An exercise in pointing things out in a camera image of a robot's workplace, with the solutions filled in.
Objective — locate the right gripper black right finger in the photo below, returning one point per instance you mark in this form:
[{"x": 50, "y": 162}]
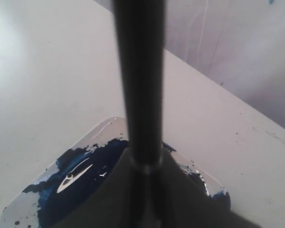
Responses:
[{"x": 184, "y": 205}]

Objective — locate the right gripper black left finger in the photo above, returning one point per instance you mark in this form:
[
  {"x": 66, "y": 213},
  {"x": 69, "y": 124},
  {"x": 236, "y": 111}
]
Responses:
[{"x": 117, "y": 203}]

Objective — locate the black paintbrush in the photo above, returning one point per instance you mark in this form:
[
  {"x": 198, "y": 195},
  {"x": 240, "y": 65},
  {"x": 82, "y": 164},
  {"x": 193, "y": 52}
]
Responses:
[{"x": 140, "y": 36}]

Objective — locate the white plate with blue paint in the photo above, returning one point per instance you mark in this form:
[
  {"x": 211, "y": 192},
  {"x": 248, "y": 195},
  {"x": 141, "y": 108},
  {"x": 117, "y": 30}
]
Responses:
[{"x": 70, "y": 180}]

